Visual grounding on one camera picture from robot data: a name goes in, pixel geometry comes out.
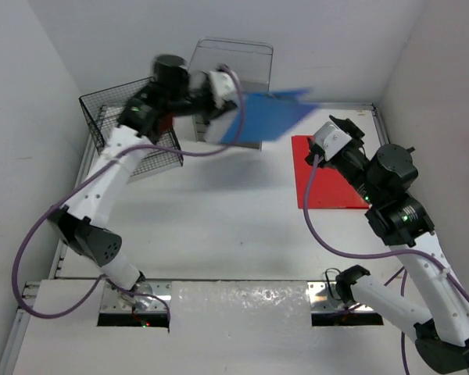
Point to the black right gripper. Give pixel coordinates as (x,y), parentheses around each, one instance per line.
(350,129)

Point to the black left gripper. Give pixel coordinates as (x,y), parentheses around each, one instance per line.
(212,108)

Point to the red folder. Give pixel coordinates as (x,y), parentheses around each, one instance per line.
(329,189)

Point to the black wire mesh shelf rack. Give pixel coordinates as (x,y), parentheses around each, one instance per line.
(101,110)

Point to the clear plastic drawer organizer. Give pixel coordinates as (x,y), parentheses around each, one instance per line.
(250,60)

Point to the blue folder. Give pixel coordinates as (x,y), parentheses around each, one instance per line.
(268,116)

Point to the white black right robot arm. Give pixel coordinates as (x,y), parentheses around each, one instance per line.
(439,327)

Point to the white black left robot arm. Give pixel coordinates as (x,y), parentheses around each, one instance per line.
(81,220)

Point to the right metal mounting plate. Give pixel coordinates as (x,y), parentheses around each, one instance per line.
(324,299)

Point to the metal mounting plate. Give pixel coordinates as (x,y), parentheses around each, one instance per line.
(155,290)
(324,299)

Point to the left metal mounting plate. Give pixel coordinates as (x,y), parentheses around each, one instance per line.
(155,290)

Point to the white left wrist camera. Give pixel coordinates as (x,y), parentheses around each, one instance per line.
(223,87)

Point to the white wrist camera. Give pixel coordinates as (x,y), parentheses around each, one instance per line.
(223,87)
(331,139)

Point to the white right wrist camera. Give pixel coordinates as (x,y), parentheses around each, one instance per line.
(331,139)

